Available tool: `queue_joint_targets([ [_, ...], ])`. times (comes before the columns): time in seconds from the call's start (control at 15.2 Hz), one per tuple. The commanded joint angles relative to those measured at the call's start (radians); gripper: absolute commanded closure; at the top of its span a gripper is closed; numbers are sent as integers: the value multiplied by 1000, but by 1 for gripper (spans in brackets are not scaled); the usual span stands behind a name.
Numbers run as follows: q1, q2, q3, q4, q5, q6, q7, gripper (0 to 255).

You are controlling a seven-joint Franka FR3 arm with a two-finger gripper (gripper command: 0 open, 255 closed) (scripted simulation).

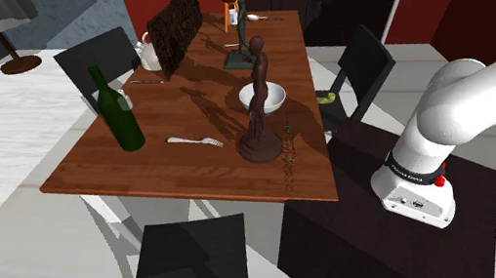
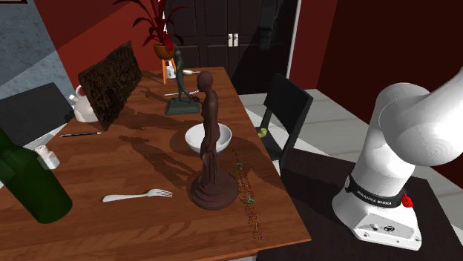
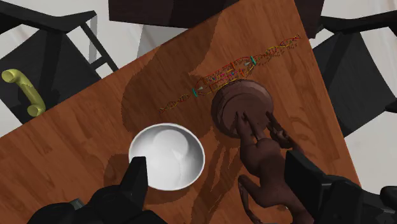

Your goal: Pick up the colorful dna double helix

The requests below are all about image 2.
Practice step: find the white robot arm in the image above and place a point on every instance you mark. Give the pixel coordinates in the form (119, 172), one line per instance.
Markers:
(394, 152)

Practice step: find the white bowl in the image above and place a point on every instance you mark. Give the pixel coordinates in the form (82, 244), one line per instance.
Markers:
(224, 137)

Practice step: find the brown human figure statue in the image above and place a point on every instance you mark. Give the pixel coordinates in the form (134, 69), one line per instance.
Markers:
(210, 144)

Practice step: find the yellow-green small object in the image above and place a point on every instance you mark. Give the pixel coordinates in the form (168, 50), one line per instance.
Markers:
(262, 132)

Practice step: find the black chair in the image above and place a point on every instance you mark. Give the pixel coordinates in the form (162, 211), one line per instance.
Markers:
(289, 108)

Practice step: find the white knife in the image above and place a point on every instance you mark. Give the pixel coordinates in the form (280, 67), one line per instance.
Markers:
(175, 94)

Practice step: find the dark green human figure statue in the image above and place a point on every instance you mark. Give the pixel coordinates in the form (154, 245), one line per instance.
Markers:
(179, 86)

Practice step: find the white spoon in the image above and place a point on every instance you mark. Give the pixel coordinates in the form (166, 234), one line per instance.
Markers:
(191, 72)

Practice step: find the white mug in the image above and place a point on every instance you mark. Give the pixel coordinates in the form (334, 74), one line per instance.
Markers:
(170, 71)

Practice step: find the orange plant stool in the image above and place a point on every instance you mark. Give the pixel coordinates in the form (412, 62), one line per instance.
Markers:
(167, 70)

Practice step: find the dark double door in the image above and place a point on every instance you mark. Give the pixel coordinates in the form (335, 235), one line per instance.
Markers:
(231, 32)

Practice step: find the dark robot stand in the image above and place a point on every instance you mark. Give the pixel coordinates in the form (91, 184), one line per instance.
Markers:
(325, 202)

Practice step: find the red potted plant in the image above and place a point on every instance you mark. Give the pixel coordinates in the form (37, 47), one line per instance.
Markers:
(159, 29)

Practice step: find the white fork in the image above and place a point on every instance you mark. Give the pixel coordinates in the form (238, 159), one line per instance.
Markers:
(123, 197)

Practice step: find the wooden dining table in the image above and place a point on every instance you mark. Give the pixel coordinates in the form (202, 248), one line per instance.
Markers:
(144, 224)

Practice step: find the dark brown rough board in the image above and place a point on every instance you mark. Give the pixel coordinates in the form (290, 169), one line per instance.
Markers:
(110, 83)

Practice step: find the white teapot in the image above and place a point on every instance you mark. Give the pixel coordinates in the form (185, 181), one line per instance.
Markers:
(84, 108)

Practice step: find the black pen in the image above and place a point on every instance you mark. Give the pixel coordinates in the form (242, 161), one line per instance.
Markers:
(79, 134)

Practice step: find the white salt shaker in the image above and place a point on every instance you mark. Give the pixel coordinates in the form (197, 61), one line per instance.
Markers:
(47, 156)

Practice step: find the black laptop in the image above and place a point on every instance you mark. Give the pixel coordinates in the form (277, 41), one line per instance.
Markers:
(29, 112)

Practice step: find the green glass bottle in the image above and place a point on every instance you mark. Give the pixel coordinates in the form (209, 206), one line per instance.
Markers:
(29, 180)

